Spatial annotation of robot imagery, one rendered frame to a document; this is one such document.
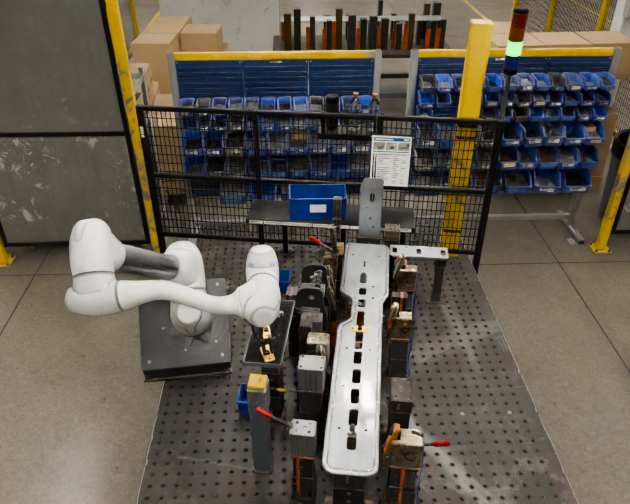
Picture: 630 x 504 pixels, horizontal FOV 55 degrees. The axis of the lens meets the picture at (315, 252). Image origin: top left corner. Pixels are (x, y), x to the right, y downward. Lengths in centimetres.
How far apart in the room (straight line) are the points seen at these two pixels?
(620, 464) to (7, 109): 427
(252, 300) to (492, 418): 131
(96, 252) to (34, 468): 179
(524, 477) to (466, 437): 26
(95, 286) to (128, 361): 200
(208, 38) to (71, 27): 281
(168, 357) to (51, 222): 237
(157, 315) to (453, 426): 137
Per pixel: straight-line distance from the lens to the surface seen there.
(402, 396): 229
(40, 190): 483
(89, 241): 211
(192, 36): 691
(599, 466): 367
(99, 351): 417
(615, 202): 514
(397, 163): 328
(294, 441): 214
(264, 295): 182
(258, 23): 901
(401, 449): 212
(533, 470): 261
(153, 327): 282
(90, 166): 461
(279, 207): 337
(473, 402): 278
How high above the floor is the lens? 269
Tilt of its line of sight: 34 degrees down
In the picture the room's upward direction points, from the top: straight up
